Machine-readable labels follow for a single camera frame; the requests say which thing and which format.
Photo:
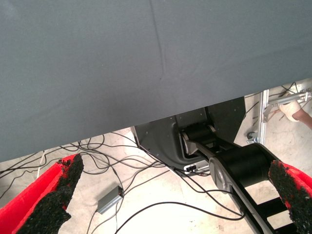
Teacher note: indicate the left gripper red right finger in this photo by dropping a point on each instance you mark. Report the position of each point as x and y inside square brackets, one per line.
[297, 195]

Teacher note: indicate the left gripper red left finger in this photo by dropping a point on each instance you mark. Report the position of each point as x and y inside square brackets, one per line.
[29, 207]

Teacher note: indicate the dark grey robot base housing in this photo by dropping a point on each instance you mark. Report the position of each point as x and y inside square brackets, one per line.
[156, 139]

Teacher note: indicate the black robot torso link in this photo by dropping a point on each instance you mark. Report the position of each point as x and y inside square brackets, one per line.
[243, 161]

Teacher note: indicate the caster wheel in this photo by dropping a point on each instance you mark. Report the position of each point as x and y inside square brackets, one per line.
[252, 137]

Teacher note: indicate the small grey metal box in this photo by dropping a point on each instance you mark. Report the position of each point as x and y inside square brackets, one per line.
[109, 200]

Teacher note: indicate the person leg with beige shoe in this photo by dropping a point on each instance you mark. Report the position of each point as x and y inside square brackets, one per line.
[291, 109]

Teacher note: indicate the dark grey table cloth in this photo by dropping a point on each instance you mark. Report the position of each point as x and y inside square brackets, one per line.
[97, 61]

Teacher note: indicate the black base frame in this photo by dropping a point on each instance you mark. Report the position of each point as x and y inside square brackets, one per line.
[270, 209]

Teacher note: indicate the aluminium frame post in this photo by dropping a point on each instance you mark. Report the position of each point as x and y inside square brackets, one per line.
[263, 117]

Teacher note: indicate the silver metal bracket mechanism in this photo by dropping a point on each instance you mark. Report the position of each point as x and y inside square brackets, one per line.
[290, 97]

